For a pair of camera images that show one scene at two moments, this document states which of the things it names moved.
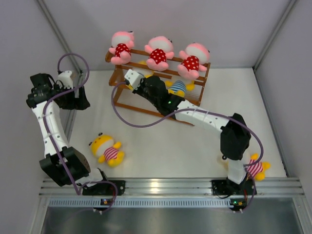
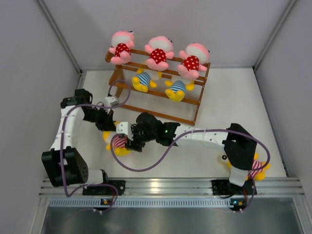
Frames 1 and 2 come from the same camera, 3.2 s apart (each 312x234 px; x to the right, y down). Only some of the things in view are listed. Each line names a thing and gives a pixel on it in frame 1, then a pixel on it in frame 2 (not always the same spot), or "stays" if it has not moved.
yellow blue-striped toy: (179, 87) stays
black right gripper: (138, 90) to (133, 144)
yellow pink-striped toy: (103, 146) to (119, 143)
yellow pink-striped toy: (256, 168) stays
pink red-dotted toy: (196, 55) stays
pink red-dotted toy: (161, 49) stays
